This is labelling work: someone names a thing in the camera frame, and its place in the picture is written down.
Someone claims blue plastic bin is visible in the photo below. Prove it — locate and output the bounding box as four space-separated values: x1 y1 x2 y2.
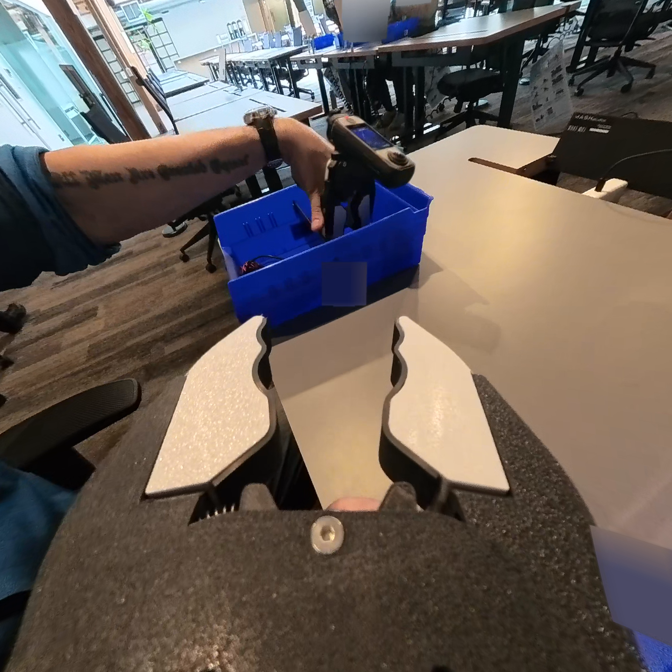
630 630 672 672
214 181 434 324

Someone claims wooden top desk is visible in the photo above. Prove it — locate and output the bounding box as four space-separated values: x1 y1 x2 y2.
168 79 323 137
378 0 583 142

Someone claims black wristwatch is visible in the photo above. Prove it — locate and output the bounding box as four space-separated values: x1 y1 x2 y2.
243 106 285 169

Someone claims person's left forearm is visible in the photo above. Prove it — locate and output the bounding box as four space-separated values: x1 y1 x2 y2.
43 124 271 247

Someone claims black chair armrest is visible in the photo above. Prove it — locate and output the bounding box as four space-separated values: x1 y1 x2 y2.
0 378 142 473

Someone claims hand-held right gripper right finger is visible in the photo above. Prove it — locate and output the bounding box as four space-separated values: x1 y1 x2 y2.
380 316 511 495

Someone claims black box on table edge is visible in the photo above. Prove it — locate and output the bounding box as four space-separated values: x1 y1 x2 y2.
556 114 672 197

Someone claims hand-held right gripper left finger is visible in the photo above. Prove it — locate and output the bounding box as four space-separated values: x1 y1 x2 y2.
144 315 278 498

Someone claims printed plastic bag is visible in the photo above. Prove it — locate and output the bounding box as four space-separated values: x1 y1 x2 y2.
527 41 574 133

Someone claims white power adapter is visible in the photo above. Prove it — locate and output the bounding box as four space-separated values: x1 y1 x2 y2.
582 178 629 198

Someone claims black adapter cable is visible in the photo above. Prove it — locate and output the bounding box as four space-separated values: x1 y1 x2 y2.
600 148 672 184

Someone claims black office chair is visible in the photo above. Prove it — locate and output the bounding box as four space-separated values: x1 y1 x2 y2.
436 68 505 127
130 65 247 274
569 0 657 98

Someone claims person's left hand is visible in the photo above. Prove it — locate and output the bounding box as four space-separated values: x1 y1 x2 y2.
278 119 337 233

